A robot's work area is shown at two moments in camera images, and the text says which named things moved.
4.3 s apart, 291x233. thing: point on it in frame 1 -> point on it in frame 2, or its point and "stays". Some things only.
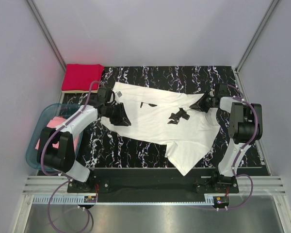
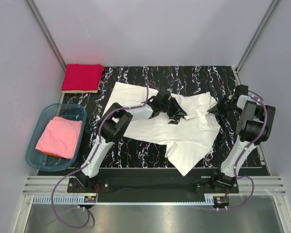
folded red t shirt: [80, 76] stays
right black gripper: [199, 105] -> [218, 108]
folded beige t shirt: [80, 91] stays
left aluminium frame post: [47, 34] stays
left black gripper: [122, 119] -> [177, 111]
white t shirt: [166, 117] stays
